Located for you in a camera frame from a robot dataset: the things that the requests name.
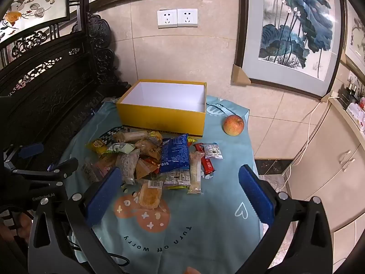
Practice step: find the teal printed tablecloth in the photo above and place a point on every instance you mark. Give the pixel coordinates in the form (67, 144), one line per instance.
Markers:
(199, 219)

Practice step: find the long clear rice bar packet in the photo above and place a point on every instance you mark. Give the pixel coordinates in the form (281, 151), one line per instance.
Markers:
(195, 174)

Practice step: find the cardboard corner protector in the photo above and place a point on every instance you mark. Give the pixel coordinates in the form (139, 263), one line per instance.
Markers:
(328, 97)
(240, 76)

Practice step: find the yellow chip packet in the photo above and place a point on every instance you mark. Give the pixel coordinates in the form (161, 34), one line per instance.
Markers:
(98, 145)

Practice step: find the green yellow snack packet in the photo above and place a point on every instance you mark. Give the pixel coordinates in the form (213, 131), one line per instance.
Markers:
(176, 187)

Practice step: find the red white tissue pack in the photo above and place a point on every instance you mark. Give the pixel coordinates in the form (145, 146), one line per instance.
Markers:
(358, 114)

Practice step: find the clear brown snack packet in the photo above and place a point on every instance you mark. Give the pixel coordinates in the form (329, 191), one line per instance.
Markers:
(127, 166)

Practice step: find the person's left hand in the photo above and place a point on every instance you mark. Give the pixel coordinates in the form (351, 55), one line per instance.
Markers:
(20, 229)

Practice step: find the long pale rice cake packet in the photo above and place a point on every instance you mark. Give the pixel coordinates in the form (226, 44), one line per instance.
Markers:
(134, 135)

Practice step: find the white cabinet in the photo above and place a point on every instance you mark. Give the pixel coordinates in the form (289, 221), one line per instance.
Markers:
(328, 162)

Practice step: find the green white snack packet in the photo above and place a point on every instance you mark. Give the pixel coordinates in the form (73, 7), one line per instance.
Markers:
(121, 147)

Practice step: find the clear white label snack packet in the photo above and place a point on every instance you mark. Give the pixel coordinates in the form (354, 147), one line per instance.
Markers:
(176, 177)

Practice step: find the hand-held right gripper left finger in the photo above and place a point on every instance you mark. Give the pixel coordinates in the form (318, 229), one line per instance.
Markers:
(102, 198)

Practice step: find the yellow cardboard box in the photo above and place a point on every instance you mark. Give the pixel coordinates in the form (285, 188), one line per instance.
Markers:
(162, 120)

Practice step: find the framed lotus painting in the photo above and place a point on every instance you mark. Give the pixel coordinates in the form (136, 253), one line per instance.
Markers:
(296, 28)

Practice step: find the peach fruit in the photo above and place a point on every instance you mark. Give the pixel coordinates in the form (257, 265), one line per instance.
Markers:
(233, 125)

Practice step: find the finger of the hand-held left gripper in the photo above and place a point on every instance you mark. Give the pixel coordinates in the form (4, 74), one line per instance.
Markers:
(67, 166)
(31, 150)

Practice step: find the white wall socket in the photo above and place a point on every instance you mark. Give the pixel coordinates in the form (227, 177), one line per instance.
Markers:
(167, 18)
(187, 17)

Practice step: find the blue snack packet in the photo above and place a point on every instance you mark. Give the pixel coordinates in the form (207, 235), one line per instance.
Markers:
(175, 154)

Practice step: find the red wafer packet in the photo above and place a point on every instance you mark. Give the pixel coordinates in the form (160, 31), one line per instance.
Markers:
(208, 167)
(198, 147)

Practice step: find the dark bottle rack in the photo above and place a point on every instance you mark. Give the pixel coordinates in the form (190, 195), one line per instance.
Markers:
(351, 91)

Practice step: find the narrow framed painting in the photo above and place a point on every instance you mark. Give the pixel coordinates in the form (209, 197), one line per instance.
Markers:
(356, 31)

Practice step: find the orange print rice cracker packet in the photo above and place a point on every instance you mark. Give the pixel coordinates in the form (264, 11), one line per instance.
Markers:
(145, 169)

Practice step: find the pink round cracker packet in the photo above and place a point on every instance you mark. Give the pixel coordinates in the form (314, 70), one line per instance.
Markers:
(98, 167)

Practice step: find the brown pastry packet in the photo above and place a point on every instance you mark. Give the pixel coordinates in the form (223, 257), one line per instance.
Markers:
(148, 148)

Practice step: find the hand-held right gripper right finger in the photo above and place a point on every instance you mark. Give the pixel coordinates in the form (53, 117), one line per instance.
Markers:
(256, 197)

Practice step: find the round biscuit clear packet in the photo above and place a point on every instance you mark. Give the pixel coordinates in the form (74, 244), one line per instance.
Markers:
(150, 195)

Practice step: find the white label wafer packet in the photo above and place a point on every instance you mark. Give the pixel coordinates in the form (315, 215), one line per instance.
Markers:
(213, 150)

